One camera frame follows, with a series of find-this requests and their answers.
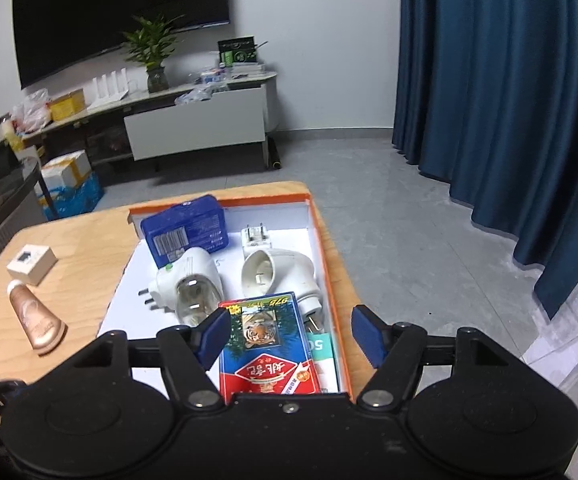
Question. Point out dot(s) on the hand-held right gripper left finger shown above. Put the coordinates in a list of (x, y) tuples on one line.
[(214, 335)]

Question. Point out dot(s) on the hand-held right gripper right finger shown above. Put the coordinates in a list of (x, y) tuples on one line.
[(369, 335)]

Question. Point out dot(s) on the teal carton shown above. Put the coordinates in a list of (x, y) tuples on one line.
[(325, 355)]

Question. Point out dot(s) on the red card box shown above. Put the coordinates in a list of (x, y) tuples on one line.
[(264, 360)]

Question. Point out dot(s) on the white vaporizer with glass bottle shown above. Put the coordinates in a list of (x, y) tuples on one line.
[(189, 280)]

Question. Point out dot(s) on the white vaporizer heater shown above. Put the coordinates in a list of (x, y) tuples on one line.
[(274, 275)]

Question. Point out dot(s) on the orange cardboard box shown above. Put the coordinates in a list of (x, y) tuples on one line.
[(124, 305)]

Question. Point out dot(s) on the tan cream tube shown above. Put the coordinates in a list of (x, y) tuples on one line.
[(31, 315)]

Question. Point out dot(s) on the blue box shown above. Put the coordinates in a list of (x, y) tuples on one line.
[(189, 232)]

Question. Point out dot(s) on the white plug adapter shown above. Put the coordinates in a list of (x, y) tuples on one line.
[(256, 237)]

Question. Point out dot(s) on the small white box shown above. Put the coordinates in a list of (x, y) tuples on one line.
[(31, 260)]

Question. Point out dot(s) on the blue bag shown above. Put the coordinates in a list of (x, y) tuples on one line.
[(76, 197)]

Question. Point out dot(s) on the television cabinet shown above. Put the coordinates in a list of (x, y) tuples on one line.
[(194, 125)]

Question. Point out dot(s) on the cardboard parcel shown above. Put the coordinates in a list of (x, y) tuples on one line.
[(66, 170)]

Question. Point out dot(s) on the clear plastic bags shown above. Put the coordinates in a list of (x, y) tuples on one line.
[(199, 94)]

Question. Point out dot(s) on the blue curtain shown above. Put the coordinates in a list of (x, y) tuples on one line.
[(494, 110)]

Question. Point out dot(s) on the clear packets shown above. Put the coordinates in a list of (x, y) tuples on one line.
[(211, 76)]

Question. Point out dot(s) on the glass vase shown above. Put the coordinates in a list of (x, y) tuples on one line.
[(157, 79)]

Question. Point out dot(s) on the white router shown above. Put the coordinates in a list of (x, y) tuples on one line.
[(111, 87)]

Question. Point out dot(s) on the yellow box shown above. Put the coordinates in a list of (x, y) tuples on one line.
[(66, 105)]

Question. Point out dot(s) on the dark box with green print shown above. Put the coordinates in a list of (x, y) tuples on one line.
[(237, 51)]

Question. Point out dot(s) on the white plastic bag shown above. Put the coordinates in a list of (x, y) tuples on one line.
[(31, 112)]

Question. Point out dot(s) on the green bamboo plant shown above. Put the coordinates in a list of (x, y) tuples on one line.
[(151, 42)]

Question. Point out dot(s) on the black television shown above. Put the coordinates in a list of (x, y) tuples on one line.
[(109, 10)]

